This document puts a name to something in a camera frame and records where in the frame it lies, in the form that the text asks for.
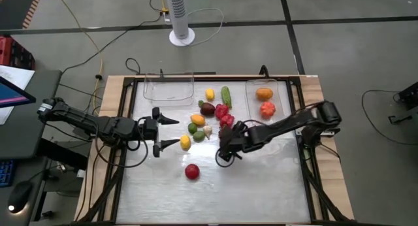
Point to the orange-yellow mango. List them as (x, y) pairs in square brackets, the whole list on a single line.
[(198, 119)]

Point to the white garlic bulb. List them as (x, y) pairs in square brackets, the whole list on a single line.
[(207, 130)]

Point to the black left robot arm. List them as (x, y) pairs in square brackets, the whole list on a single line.
[(98, 123)]

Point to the wooden table board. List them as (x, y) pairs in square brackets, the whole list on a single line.
[(112, 95)]

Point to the white paper sheet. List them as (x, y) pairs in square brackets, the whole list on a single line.
[(16, 76)]

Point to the green cucumber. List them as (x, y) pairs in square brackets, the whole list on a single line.
[(226, 96)]

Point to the green lime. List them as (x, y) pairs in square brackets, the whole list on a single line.
[(198, 136), (192, 128)]

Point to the tilted screen with blue display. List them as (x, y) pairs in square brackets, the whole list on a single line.
[(9, 93)]

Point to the red tomato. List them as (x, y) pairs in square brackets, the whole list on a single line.
[(192, 171)]

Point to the black computer mouse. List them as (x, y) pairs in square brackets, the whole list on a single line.
[(19, 196)]

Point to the black metal table frame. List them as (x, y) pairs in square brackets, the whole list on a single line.
[(212, 78)]

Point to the orange fruit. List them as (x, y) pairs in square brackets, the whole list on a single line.
[(264, 94)]

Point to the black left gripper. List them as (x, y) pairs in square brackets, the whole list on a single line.
[(150, 128)]

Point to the yellow lemon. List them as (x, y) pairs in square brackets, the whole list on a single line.
[(210, 94), (185, 142)]

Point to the black mat with orange stripes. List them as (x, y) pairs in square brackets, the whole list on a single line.
[(13, 7)]

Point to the black keyboard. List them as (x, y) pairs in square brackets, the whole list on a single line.
[(6, 173)]

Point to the clear plastic bin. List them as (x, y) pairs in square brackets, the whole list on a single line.
[(170, 100), (253, 105)]

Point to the white tower fan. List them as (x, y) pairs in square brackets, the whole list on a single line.
[(179, 17)]

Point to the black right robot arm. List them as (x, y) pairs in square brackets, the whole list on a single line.
[(287, 124)]

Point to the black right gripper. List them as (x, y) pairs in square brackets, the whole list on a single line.
[(237, 141)]

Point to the red plastic crate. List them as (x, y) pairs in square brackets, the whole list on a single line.
[(6, 51)]

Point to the black equipment box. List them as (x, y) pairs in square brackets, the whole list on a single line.
[(409, 95)]

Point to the dark grey desk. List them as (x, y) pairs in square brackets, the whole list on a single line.
[(29, 128)]

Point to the red bell pepper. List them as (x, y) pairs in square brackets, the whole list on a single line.
[(221, 110), (227, 121)]

